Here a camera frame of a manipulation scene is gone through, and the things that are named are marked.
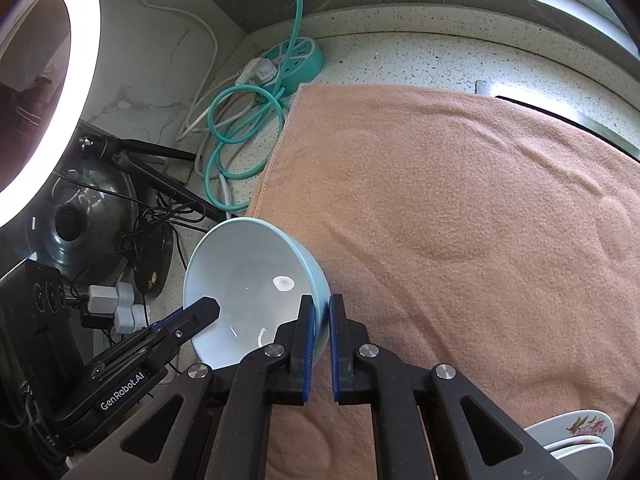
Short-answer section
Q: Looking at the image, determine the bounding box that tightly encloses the teal ceramic bowl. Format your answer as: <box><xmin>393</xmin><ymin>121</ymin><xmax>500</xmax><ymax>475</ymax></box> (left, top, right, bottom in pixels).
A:
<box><xmin>182</xmin><ymin>217</ymin><xmax>331</xmax><ymax>370</ymax></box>

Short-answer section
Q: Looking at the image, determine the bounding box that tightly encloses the large peony flower plate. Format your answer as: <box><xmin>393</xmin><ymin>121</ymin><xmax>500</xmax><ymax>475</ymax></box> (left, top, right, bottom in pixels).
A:
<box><xmin>544</xmin><ymin>436</ymin><xmax>611</xmax><ymax>455</ymax></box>

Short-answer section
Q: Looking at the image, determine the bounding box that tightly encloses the white plate grey leaf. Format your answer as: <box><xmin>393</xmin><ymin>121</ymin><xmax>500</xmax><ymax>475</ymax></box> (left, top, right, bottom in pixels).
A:
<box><xmin>551</xmin><ymin>443</ymin><xmax>614</xmax><ymax>480</ymax></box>

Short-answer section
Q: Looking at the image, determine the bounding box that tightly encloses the white power adapter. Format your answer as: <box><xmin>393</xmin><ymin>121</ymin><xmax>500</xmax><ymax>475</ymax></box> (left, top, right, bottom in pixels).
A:
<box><xmin>87</xmin><ymin>282</ymin><xmax>149</xmax><ymax>336</ymax></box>

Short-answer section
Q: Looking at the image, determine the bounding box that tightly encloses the steel pot lid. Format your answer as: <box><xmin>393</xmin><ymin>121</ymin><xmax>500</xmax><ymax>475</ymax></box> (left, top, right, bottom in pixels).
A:
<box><xmin>26</xmin><ymin>157</ymin><xmax>138</xmax><ymax>290</ymax></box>

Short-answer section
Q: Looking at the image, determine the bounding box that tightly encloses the pink towel mat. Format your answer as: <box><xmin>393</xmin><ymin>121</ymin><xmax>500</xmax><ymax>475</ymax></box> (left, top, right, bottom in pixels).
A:
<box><xmin>250</xmin><ymin>84</ymin><xmax>639</xmax><ymax>453</ymax></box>

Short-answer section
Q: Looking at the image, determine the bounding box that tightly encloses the black tripod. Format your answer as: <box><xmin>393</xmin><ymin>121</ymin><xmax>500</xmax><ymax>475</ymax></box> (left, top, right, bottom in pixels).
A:
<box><xmin>78</xmin><ymin>128</ymin><xmax>226</xmax><ymax>222</ymax></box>

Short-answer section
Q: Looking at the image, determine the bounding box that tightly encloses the teal hose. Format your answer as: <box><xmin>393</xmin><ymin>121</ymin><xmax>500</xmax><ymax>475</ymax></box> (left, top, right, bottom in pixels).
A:
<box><xmin>203</xmin><ymin>0</ymin><xmax>305</xmax><ymax>214</ymax></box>

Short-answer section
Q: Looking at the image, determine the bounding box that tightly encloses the white ring light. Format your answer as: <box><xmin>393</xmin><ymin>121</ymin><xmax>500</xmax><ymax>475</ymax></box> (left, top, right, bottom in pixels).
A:
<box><xmin>1</xmin><ymin>0</ymin><xmax>101</xmax><ymax>224</ymax></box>

